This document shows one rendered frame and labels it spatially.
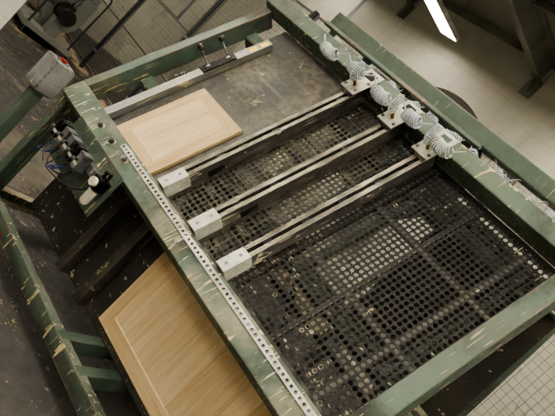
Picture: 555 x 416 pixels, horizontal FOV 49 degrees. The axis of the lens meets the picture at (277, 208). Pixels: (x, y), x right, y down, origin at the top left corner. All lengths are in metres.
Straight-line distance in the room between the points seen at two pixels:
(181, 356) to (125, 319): 0.36
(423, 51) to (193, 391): 7.24
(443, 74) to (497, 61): 0.72
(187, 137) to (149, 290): 0.73
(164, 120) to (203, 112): 0.19
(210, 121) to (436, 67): 6.18
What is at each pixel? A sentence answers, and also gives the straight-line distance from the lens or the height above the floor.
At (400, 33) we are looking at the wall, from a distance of 9.53.
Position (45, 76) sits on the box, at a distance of 3.10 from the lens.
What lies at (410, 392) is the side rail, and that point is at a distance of 2.18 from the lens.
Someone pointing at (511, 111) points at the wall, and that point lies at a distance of 8.11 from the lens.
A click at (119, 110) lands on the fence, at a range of 3.12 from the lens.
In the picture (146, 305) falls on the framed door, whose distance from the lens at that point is 2.80.
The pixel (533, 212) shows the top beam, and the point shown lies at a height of 1.93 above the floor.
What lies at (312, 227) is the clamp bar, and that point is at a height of 1.26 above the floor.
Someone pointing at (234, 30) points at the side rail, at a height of 1.63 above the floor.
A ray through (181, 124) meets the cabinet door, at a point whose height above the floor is 1.12.
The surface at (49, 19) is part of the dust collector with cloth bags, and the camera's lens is 8.21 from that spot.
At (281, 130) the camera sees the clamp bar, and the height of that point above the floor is 1.44.
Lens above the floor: 1.50
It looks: 7 degrees down
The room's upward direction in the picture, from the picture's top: 45 degrees clockwise
